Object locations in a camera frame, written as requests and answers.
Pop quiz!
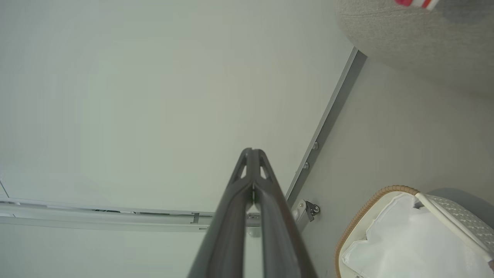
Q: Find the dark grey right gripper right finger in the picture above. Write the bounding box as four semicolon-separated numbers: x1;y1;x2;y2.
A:
253;149;318;278

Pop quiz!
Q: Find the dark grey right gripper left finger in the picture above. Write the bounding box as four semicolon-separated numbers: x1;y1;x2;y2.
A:
187;148;254;278

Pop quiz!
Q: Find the red garment with white stripe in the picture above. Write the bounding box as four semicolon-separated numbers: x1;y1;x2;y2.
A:
394;0;440;10

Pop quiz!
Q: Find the white clothing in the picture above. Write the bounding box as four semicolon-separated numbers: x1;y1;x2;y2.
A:
342;193;494;278

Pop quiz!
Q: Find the white basket with woven rim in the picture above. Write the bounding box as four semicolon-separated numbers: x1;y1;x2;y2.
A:
334;185;494;278

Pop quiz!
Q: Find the white sliding door track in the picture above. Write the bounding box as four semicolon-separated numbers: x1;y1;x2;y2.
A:
0;196;263;233

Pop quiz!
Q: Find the grey fabric sofa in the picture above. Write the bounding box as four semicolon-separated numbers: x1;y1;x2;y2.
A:
334;0;494;97

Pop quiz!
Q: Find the grey metal bracket with roller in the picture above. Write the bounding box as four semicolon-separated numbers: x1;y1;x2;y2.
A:
291;199;321;232

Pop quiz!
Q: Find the long grey metal rail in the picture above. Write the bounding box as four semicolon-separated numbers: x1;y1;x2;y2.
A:
285;47;368;201

